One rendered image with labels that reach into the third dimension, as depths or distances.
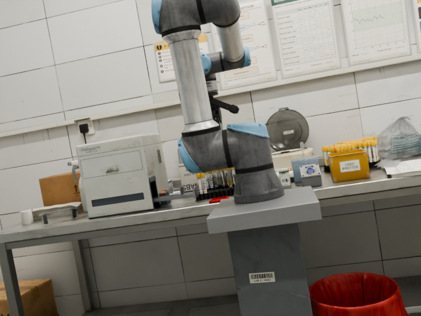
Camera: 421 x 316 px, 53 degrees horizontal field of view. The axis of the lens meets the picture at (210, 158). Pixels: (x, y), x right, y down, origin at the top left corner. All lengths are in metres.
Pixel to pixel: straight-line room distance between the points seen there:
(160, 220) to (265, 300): 0.57
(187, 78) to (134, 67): 1.15
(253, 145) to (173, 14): 0.43
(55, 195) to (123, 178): 0.61
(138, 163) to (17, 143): 1.14
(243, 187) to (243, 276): 0.25
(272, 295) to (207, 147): 0.46
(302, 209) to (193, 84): 0.46
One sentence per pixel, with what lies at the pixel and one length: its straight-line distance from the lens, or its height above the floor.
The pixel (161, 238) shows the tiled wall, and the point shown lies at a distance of 2.38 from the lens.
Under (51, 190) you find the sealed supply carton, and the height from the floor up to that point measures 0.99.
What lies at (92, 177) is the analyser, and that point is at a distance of 1.74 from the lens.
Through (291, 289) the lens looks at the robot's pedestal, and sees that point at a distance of 1.24.
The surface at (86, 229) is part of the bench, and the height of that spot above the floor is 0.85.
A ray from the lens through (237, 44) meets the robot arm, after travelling 1.46.
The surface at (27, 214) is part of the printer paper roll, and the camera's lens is 2.04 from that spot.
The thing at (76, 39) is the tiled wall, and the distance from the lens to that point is 2.51.
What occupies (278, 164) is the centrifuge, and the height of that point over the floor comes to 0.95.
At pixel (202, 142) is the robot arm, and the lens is 1.21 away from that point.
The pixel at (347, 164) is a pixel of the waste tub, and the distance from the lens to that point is 1.62.
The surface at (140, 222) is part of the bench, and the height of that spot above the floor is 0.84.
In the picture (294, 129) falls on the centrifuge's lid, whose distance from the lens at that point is 2.16.
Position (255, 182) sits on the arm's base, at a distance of 1.20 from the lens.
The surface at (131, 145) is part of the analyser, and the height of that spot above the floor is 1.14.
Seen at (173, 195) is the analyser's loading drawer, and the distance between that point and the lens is 1.66.
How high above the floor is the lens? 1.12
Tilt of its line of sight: 3 degrees down
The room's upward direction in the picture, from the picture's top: 10 degrees counter-clockwise
